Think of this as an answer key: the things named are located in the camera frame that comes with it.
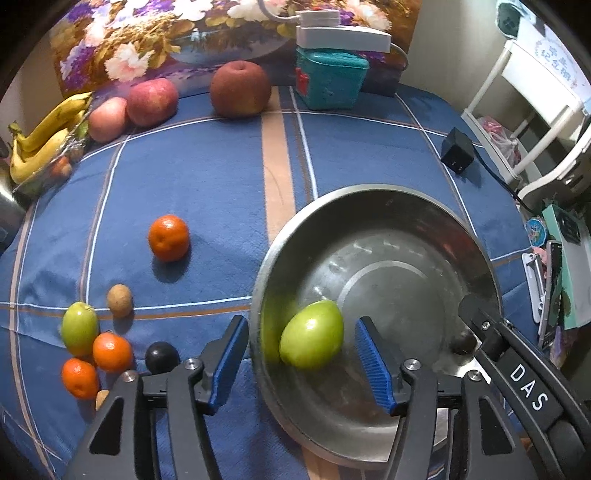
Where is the white plastic bracket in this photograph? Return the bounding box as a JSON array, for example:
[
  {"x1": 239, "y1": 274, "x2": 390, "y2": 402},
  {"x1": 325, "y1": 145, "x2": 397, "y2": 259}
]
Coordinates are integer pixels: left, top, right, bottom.
[{"x1": 522, "y1": 251, "x2": 548, "y2": 325}]

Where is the teal plastic box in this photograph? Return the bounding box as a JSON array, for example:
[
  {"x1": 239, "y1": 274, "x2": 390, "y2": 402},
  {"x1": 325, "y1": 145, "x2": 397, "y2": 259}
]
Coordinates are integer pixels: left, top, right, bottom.
[{"x1": 295, "y1": 46, "x2": 369, "y2": 110}]

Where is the yellow banana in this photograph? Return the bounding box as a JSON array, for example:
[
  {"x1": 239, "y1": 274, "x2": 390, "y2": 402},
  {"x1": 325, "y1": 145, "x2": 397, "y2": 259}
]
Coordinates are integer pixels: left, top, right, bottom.
[
  {"x1": 9, "y1": 128, "x2": 71, "y2": 184},
  {"x1": 18, "y1": 91, "x2": 94, "y2": 154}
]

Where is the stainless steel kettle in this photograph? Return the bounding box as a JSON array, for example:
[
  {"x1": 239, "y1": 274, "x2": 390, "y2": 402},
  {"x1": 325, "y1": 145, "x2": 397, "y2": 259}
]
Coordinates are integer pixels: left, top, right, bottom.
[{"x1": 0, "y1": 157, "x2": 27, "y2": 252}]

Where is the large orange mandarin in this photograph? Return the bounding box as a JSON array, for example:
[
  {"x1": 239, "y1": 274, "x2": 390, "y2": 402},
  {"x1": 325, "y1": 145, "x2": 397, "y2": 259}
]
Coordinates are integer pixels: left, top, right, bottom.
[{"x1": 148, "y1": 215, "x2": 191, "y2": 263}]

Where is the clear glass fruit tray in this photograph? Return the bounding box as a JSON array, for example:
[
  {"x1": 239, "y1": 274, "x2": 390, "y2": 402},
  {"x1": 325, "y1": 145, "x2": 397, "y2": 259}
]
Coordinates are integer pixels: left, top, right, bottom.
[{"x1": 13, "y1": 122, "x2": 92, "y2": 198}]

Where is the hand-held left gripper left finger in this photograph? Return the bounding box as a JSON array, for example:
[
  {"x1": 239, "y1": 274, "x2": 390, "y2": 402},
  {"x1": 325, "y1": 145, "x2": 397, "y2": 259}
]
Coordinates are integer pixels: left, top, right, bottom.
[{"x1": 62, "y1": 315, "x2": 250, "y2": 480}]

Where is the pink plastic bag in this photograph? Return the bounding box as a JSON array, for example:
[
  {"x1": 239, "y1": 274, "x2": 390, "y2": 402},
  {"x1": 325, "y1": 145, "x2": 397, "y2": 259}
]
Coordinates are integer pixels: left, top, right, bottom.
[{"x1": 478, "y1": 116, "x2": 523, "y2": 168}]

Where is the black cable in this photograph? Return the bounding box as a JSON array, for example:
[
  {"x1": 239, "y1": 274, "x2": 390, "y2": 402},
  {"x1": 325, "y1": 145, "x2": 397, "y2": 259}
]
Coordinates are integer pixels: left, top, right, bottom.
[{"x1": 473, "y1": 147, "x2": 537, "y2": 216}]

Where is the stainless steel bowl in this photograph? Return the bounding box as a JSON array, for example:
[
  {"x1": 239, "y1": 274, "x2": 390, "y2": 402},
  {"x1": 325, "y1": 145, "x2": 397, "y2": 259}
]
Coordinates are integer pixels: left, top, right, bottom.
[{"x1": 249, "y1": 185, "x2": 504, "y2": 467}]

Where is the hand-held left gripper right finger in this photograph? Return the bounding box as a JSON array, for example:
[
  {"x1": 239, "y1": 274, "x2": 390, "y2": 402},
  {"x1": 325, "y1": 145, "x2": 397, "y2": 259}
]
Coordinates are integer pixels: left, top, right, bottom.
[{"x1": 355, "y1": 316, "x2": 525, "y2": 480}]

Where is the white chair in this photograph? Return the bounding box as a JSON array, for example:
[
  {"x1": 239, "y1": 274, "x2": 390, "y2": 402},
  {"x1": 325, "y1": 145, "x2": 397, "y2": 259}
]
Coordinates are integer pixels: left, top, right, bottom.
[{"x1": 461, "y1": 28, "x2": 591, "y2": 209}]

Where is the green jujube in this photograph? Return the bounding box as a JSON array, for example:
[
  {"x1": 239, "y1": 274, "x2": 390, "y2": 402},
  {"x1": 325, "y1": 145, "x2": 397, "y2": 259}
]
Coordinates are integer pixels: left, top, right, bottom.
[
  {"x1": 279, "y1": 300, "x2": 345, "y2": 370},
  {"x1": 61, "y1": 301, "x2": 99, "y2": 356}
]

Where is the green paper box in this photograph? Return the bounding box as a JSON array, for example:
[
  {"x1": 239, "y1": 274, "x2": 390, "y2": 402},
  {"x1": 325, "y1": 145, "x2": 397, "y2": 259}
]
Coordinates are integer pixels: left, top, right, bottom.
[{"x1": 541, "y1": 203, "x2": 591, "y2": 331}]

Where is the blue plaid tablecloth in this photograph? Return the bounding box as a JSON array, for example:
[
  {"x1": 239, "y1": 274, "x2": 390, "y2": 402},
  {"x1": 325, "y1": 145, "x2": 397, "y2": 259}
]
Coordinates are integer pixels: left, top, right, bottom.
[{"x1": 0, "y1": 85, "x2": 550, "y2": 480}]

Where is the black power adapter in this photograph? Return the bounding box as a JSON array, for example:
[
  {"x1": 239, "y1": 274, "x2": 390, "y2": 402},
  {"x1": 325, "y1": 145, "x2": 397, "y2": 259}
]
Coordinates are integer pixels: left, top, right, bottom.
[{"x1": 440, "y1": 128, "x2": 476, "y2": 175}]

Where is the dark red apple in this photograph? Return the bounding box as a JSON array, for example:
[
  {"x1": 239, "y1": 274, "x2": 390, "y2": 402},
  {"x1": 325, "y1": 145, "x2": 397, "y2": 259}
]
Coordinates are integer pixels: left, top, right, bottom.
[{"x1": 210, "y1": 61, "x2": 272, "y2": 117}]

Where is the small brown kiwi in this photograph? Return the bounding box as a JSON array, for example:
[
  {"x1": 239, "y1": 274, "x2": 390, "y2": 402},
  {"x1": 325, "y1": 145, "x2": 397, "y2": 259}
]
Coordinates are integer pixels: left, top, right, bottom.
[{"x1": 106, "y1": 284, "x2": 134, "y2": 318}]

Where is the pink apple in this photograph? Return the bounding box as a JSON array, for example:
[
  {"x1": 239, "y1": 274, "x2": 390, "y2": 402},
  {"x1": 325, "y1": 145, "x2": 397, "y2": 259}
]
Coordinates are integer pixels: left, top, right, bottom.
[{"x1": 88, "y1": 97, "x2": 129, "y2": 143}]

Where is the black plum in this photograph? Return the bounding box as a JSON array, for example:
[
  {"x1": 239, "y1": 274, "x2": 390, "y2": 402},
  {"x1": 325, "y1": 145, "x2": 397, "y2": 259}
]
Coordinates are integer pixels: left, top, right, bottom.
[{"x1": 145, "y1": 342, "x2": 181, "y2": 376}]

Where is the teal round tin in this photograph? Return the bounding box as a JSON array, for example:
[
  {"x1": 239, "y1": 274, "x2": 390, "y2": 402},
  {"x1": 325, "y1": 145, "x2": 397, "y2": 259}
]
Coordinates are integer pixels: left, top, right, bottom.
[{"x1": 526, "y1": 217, "x2": 550, "y2": 246}]

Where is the floral painting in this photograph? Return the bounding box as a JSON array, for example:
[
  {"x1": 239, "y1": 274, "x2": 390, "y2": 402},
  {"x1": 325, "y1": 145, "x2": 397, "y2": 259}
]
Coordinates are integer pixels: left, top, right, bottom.
[{"x1": 48, "y1": 0, "x2": 423, "y2": 99}]

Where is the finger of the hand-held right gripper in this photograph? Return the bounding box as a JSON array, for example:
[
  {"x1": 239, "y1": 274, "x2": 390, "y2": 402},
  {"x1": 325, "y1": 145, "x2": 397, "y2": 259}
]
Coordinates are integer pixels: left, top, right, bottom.
[{"x1": 457, "y1": 294, "x2": 519, "y2": 371}]

